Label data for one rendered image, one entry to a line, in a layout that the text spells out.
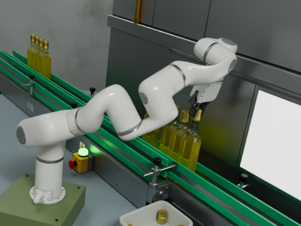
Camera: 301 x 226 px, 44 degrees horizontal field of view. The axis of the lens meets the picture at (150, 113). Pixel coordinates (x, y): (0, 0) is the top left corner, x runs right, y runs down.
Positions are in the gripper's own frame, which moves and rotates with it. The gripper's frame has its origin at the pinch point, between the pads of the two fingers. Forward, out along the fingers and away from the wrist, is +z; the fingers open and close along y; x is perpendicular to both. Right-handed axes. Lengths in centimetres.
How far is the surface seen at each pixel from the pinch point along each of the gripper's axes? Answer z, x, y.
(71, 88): 47, -87, -3
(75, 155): 47, -35, 22
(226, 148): 12.2, 11.5, -12.2
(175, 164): 21.9, 4.2, 5.1
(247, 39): -27.5, -3.1, -15.1
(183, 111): 3.7, -4.7, 1.4
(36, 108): 59, -88, 16
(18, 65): 61, -136, 7
